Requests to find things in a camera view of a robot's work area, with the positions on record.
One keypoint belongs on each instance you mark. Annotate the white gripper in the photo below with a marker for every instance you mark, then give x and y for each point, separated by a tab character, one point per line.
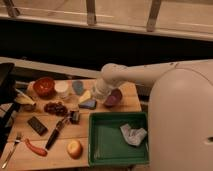
100	90

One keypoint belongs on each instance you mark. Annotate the blue sponge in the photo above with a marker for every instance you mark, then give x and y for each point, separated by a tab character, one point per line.
89	104

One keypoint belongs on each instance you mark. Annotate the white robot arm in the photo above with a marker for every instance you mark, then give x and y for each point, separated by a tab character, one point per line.
180	112

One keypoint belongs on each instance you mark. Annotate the white paper cup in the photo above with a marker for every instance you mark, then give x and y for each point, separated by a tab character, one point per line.
62	89

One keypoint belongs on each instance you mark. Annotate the small dark box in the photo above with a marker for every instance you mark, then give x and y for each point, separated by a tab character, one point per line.
74	117

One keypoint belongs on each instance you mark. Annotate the purple bowl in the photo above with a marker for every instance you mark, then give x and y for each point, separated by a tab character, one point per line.
114	98

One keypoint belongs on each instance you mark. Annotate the bunch of dark grapes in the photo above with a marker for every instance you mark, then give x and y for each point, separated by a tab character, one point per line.
56	108

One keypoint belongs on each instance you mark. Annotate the red bowl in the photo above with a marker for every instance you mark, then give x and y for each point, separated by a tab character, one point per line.
44	87

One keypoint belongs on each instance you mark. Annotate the green plastic tray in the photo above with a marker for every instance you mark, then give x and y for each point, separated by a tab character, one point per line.
106	144

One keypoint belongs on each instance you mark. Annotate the black rectangular block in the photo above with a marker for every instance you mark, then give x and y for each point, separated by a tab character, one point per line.
39	127

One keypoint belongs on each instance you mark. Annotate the crumpled grey cloth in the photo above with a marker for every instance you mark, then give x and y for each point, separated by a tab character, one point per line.
133	137

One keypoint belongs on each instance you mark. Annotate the banana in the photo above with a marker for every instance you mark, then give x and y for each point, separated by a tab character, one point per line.
24	99

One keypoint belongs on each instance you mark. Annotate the red chili pepper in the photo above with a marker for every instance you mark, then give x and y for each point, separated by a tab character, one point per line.
37	150

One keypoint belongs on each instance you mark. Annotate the silver fork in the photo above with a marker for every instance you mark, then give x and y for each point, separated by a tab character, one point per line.
16	142

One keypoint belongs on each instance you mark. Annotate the black device at left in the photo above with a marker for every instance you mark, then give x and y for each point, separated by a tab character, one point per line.
7	95

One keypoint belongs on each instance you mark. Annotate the black handled knife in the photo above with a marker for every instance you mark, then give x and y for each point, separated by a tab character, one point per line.
55	133

